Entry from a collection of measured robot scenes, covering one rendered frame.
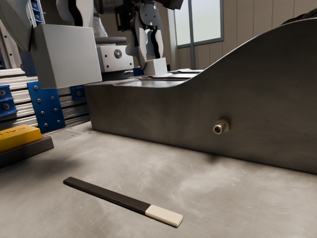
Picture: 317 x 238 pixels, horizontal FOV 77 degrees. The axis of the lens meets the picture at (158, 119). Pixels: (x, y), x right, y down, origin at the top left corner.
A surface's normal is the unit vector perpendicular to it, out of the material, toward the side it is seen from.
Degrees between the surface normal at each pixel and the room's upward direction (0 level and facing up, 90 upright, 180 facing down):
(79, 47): 90
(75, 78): 90
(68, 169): 0
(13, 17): 108
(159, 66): 90
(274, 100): 90
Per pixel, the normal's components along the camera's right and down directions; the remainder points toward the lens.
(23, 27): 0.25, 0.51
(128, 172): -0.11, -0.96
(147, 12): 0.78, 0.08
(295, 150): -0.61, 0.28
